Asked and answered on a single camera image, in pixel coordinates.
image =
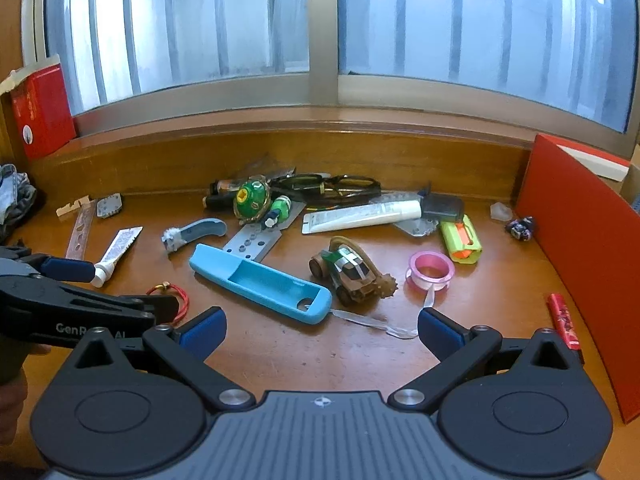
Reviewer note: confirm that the red cardboard box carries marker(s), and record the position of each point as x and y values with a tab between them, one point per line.
580	260

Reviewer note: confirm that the green orange toy blaster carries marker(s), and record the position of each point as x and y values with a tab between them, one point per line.
460	240

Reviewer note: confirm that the grey metal bracket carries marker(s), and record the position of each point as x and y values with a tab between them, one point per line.
417	227

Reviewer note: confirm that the brown toy car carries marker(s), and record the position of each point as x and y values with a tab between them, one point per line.
345	270

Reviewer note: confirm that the sliding glass window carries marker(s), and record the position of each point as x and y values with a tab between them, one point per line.
320	35

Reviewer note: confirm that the red small packet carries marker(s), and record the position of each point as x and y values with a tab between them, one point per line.
564	320

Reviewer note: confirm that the wooden desktop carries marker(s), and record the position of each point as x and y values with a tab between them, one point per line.
280	355

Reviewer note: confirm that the green figure toy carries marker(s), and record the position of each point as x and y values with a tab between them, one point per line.
278	210

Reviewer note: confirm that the brown toy gear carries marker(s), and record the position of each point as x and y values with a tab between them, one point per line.
388	285

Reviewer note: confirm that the black yellow-lens glasses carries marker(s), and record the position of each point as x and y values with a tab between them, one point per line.
325	187

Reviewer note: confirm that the small purple figure toy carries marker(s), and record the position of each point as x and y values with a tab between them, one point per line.
520	228

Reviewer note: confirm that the clear plastic crystal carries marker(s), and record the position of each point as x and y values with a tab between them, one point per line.
500	211

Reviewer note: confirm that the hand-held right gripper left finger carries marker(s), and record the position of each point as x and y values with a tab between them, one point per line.
206	331

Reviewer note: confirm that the black marker pen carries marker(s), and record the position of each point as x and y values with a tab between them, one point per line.
217	202

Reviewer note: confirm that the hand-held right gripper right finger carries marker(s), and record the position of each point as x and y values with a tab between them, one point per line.
440	335

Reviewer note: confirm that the beige notched plastic piece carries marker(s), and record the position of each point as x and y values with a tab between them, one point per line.
70	206

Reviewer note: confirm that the light blue silicone case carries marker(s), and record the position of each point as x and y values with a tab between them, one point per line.
260	285

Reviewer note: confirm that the green spinning top toy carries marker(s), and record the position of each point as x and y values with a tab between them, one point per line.
251	200

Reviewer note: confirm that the grey cloth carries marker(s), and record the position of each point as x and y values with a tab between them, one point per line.
15	200

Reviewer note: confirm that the orange silver tube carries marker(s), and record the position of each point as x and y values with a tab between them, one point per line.
225	186

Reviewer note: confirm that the wooden window sill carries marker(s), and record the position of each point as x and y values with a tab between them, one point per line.
300	152

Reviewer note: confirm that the person's left hand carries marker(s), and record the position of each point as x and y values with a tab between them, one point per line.
11	405

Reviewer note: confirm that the large white tube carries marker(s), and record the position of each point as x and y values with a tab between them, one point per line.
360	215

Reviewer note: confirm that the red book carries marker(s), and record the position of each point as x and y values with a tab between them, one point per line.
42	110

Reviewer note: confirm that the pink tape roll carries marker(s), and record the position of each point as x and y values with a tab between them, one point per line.
429	270

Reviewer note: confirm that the perforated metal plate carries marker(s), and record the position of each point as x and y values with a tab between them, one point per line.
250	245

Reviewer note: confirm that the small hexagonal metal piece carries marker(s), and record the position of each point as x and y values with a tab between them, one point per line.
110	206

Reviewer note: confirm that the clear plastic strip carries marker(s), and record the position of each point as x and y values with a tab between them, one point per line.
370	321

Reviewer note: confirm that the small silver ointment tube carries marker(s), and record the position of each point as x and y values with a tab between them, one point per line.
117	252

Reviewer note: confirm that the dark grey plastic part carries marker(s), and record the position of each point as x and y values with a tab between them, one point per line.
442	205

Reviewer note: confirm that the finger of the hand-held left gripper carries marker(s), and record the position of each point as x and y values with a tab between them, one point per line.
162	306
67	269

